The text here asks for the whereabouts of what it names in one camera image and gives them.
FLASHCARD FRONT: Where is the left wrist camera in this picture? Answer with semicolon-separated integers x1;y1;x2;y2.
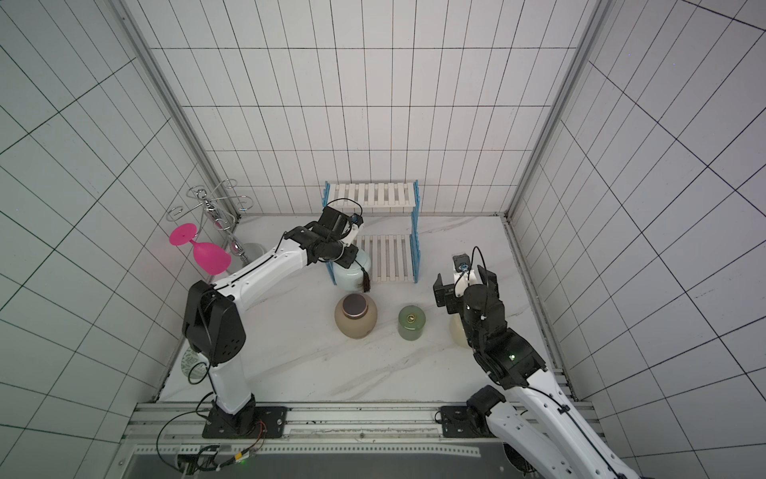
346;214;364;231

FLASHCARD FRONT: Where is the light blue tea canister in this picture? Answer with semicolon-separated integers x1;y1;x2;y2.
331;249;372;293

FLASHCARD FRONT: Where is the cream tea canister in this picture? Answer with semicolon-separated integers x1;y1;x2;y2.
450;315;471;349

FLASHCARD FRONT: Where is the brown tea canister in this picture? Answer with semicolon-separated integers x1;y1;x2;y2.
334;293;378;339

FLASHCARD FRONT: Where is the pink plastic wine glass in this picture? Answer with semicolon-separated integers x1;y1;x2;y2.
169;224;231;275

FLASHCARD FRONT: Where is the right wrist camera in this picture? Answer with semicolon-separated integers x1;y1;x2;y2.
453;253;481;297

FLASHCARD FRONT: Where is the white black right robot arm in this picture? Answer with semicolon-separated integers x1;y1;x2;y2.
433;255;638;478

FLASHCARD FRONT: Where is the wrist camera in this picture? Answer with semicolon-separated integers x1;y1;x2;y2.
346;214;364;231
453;253;481;297

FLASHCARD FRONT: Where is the blue white wooden shelf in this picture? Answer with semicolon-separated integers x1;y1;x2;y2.
322;181;421;283

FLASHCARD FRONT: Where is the chrome glass holder stand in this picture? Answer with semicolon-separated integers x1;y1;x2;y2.
166;179;267;265

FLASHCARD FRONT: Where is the green tea canister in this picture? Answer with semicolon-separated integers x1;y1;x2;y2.
398;305;426;341

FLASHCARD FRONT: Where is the green patterned plate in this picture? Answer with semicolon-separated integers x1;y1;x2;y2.
181;347;207;384

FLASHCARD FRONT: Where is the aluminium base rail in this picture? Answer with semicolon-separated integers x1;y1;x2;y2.
118;400;618;479

